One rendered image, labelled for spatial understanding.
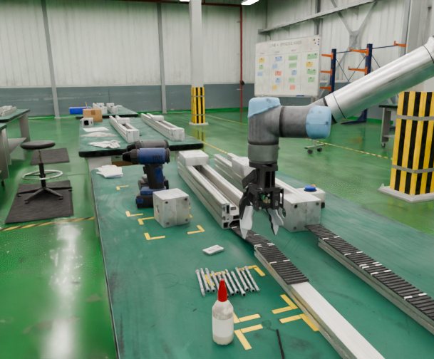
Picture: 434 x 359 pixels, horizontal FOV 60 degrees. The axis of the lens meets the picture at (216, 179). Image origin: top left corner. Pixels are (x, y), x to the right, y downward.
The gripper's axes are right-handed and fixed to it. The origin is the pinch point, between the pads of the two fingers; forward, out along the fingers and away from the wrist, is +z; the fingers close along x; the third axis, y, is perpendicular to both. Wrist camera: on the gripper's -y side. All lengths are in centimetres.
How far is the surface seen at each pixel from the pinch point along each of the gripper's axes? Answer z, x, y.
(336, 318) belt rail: 2.5, 0.6, 36.3
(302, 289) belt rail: 2.6, -0.5, 25.5
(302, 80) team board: -39, 287, -521
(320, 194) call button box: 0.3, 33.8, -26.2
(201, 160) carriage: -5, 2, -75
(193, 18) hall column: -212, 208, -1022
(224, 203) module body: -2.9, -4.3, -18.2
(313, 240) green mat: 5.6, 17.6, -2.0
